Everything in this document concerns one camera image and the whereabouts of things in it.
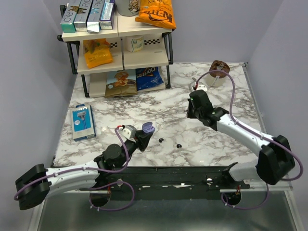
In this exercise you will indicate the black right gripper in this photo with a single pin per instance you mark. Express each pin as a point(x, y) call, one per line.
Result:
point(189, 114)

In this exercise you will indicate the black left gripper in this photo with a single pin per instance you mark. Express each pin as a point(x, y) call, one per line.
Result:
point(142, 140)

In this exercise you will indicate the lavender earbud charging case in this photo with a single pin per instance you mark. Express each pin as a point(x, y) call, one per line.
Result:
point(148, 127)

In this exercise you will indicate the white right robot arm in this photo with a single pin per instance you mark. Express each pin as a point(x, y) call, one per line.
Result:
point(274, 160)

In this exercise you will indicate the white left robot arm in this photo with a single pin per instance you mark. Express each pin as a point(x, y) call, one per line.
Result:
point(40, 183)

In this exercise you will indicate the brown paper cup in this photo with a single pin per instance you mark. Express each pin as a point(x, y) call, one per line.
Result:
point(218, 73)

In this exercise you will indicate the tan chips bag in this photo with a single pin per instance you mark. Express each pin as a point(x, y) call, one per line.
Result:
point(121, 83)

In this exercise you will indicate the blue doritos bag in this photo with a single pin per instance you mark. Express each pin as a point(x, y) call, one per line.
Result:
point(148, 78)

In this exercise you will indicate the blue razor package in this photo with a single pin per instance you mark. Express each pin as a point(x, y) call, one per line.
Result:
point(82, 120)

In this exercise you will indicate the white printed mug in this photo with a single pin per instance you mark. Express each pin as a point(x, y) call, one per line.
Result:
point(134, 43)

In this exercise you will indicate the beige tiered shelf rack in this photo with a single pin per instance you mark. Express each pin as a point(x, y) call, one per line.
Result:
point(157, 51)

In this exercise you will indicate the orange snack bag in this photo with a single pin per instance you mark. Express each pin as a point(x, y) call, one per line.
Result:
point(97, 52)

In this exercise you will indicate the orange kettle chips bag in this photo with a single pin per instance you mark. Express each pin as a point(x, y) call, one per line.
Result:
point(158, 13)

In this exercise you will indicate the purple blue toothpaste box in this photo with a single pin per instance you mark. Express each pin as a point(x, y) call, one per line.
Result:
point(106, 20)

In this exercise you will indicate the silver blue toothpaste box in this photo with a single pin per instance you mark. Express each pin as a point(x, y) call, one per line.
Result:
point(93, 25)

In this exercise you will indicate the grey cartoon mug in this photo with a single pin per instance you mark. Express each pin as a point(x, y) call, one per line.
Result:
point(128, 7)

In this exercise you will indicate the teal toothpaste box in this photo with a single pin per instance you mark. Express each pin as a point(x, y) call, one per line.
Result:
point(67, 22)

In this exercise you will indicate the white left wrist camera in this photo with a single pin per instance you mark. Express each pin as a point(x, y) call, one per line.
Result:
point(128, 132)

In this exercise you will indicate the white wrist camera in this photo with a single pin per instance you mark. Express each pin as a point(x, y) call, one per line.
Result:
point(201, 87)
point(128, 132)

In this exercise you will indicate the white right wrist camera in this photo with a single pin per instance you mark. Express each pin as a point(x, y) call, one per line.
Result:
point(201, 87)

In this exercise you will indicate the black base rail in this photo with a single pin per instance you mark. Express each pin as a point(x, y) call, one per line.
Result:
point(171, 183)

